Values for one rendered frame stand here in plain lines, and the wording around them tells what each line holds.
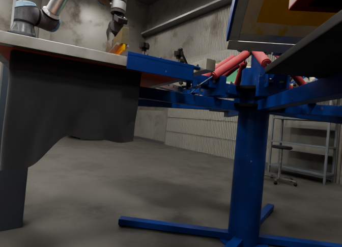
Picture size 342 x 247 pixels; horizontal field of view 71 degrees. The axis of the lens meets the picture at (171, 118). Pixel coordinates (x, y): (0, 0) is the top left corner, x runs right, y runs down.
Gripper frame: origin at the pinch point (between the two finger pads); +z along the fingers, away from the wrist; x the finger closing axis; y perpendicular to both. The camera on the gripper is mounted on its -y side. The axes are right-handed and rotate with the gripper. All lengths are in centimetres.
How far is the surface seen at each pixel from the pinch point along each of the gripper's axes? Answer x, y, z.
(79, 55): 17.7, -29.4, 12.9
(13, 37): 38.1, -29.4, 11.5
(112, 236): -15, 26, 109
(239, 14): -35, -51, -9
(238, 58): -72, -9, -8
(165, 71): -16.0, -30.5, 12.8
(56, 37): 50, 700, -189
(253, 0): -35, -57, -12
